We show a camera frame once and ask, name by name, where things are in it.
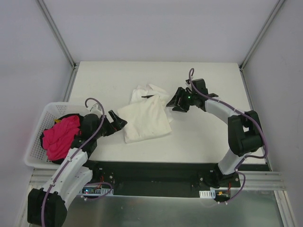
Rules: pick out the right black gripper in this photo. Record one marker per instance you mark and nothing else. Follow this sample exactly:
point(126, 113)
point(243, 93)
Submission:
point(182, 100)

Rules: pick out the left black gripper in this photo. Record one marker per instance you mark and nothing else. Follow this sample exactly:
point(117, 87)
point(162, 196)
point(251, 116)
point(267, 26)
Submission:
point(111, 123)

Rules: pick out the cream white t shirt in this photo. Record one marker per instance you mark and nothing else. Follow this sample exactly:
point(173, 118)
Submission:
point(145, 120)

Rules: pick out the white black printed t shirt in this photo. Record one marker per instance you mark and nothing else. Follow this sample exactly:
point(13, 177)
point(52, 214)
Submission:
point(149, 90)

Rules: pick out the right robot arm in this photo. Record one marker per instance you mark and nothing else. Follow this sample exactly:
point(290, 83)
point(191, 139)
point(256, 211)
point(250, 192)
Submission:
point(244, 130)

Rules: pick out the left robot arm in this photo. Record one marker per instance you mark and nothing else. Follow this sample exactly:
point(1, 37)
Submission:
point(70, 142)

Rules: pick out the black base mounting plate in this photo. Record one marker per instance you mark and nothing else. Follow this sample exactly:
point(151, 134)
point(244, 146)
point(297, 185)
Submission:
point(183, 180)

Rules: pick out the pink red t shirt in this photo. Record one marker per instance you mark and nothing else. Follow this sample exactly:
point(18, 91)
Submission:
point(60, 139)

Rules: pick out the left white cable duct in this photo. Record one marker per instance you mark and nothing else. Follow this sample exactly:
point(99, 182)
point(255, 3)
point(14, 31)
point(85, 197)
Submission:
point(96, 192)

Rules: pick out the white cable duct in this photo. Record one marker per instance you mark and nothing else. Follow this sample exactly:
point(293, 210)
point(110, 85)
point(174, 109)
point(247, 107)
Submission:
point(96, 192)
point(207, 194)

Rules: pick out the right aluminium frame post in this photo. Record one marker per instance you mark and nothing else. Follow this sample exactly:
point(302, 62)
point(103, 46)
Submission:
point(262, 32)

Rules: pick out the aluminium frame post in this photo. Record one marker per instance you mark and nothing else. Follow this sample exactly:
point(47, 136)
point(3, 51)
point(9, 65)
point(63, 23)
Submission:
point(262, 32)
point(56, 33)

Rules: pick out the right white cable duct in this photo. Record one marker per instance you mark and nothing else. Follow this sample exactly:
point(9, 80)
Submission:
point(207, 194)

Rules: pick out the left aluminium frame post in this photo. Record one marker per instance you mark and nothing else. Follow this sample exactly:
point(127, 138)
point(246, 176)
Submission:
point(56, 33)

